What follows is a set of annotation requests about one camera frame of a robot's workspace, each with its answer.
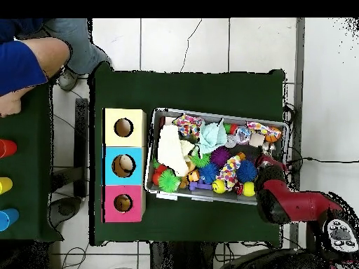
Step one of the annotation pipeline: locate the blue plastic cup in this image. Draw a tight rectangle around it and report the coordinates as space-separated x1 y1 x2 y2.
0 208 20 232

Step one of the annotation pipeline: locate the colourful patchwork fabric toy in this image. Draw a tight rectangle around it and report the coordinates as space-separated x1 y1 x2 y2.
172 113 205 140

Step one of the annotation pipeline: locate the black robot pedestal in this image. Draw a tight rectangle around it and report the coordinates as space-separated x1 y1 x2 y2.
150 240 225 269

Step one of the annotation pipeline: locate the dark green table cloth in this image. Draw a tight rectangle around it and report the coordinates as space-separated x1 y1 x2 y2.
89 61 287 247
0 83 62 242

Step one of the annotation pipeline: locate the colourful dotted fabric strip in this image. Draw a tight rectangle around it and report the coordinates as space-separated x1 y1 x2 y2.
215 155 243 192

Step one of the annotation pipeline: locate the orange plastic block toy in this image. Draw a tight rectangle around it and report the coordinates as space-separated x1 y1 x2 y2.
179 162 202 191

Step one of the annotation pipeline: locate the mint green waffle cloth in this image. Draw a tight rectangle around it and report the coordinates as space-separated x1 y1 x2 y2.
197 118 230 158

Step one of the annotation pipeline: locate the smooth yellow ball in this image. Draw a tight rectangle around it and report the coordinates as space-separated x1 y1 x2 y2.
242 181 257 198

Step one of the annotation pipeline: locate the pale wooden cube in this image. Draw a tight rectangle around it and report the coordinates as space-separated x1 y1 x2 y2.
249 133 266 149

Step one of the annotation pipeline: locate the large green fuzzy ball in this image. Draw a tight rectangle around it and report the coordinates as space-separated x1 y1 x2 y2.
190 148 212 169

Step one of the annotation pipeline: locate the cream yellow waffle cloth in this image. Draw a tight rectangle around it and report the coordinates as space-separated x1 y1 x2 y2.
156 124 196 178

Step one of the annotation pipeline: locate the wooden box with three holes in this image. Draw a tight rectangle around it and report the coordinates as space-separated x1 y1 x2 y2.
101 107 148 223

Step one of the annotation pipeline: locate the black equipment stand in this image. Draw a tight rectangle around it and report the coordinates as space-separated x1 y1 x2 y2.
49 97 90 225

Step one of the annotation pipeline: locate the yellow plastic cup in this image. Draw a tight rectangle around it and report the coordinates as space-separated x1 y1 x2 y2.
0 177 13 195

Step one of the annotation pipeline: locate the silver drink can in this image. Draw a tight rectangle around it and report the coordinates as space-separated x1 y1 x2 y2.
224 135 238 149

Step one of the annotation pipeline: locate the person's hand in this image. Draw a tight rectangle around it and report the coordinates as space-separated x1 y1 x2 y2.
0 91 25 118

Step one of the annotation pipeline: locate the blue fuzzy ball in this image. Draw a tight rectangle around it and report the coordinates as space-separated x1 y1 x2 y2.
236 160 259 184

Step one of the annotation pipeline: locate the person's foot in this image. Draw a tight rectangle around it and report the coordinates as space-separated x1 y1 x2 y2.
57 67 80 92

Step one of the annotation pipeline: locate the person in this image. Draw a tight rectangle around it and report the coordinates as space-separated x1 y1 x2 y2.
0 18 111 118

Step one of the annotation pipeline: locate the purple spiky ball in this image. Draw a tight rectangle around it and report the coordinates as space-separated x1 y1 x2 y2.
210 146 231 168

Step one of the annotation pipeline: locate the clear mesh bin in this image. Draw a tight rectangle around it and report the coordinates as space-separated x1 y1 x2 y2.
144 107 290 207

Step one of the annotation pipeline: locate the dark blue spiky ball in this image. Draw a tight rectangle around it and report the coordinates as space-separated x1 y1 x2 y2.
198 163 219 186

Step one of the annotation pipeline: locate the colourful polka dot fabric toy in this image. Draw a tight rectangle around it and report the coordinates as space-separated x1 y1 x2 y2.
245 121 283 144

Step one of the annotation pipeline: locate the red plastic cup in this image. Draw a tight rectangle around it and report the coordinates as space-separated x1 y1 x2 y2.
0 139 18 159

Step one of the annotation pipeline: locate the green spiky ball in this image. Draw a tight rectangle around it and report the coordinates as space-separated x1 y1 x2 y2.
158 170 182 194

